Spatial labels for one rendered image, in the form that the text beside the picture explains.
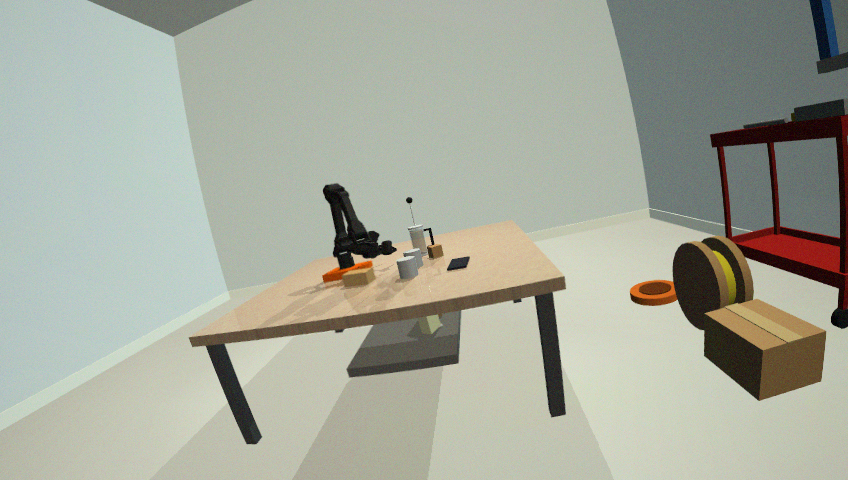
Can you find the grey cylinder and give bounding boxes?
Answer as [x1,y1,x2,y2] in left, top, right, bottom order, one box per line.
[403,248,423,268]
[396,256,419,279]

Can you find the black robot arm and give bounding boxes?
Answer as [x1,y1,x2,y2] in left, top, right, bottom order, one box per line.
[323,183,379,270]

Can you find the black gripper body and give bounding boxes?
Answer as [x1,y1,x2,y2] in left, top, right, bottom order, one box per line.
[375,240,392,255]

